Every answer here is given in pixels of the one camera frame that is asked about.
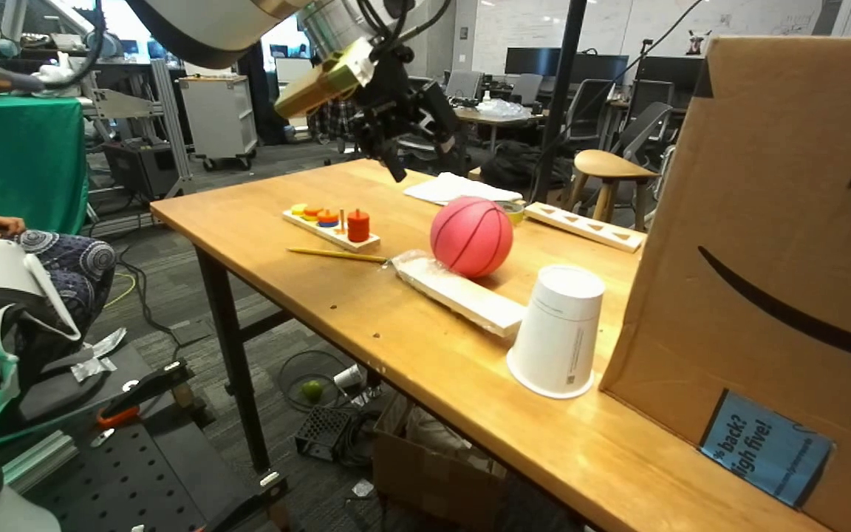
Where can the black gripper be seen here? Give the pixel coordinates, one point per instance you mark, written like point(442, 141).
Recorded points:
point(390, 105)

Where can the pink basketball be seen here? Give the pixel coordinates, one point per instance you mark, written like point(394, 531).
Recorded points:
point(470, 238)

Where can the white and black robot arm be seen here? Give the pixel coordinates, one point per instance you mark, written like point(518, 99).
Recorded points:
point(208, 24)

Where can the white flat box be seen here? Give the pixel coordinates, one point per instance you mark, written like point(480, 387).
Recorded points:
point(455, 290)

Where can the green tennis ball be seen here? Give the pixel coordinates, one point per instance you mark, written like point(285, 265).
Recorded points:
point(310, 390)

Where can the open cardboard box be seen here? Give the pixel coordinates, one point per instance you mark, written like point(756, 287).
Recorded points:
point(436, 482)

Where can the large cardboard shipping box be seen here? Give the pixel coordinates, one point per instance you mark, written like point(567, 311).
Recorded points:
point(770, 217)

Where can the white folded paper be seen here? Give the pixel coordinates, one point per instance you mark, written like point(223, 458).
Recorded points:
point(458, 189)

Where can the wooden office desk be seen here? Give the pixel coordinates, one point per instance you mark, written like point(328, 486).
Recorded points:
point(495, 120)

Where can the red cylinder peg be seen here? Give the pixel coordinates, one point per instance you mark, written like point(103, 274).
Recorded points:
point(359, 225)

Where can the black computer monitor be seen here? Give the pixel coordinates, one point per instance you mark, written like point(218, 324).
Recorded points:
point(666, 77)
point(536, 61)

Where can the black vertical pole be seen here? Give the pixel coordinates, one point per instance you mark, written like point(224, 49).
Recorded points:
point(555, 89)

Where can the yellow pencil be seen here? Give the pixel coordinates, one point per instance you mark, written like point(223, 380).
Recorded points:
point(337, 256)

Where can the grey office chair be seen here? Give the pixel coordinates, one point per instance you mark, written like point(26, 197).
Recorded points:
point(591, 107)
point(647, 127)

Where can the long wooden block with holes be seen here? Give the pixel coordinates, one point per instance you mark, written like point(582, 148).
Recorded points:
point(582, 225)

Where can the round wooden stool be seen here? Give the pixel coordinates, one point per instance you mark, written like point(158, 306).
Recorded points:
point(610, 163)

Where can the white wheeled cabinet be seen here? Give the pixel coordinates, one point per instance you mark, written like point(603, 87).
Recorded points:
point(217, 120)

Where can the white paper cup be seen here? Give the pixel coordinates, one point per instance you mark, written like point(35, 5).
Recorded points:
point(558, 328)

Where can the small black tripod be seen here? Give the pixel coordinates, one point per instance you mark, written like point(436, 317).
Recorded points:
point(691, 43)

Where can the black table leg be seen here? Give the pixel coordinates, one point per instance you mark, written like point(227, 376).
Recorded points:
point(233, 374)

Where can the leg in patterned trousers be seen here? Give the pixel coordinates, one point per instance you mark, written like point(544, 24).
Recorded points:
point(74, 277)

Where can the green cloth cover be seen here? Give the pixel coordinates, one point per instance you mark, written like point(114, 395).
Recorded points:
point(15, 163)

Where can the black perforated board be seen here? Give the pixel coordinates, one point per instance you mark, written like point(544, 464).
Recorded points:
point(148, 482)

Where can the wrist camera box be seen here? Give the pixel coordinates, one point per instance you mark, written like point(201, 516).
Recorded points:
point(322, 84)

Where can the pale thin rail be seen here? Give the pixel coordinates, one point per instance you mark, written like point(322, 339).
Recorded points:
point(38, 458)

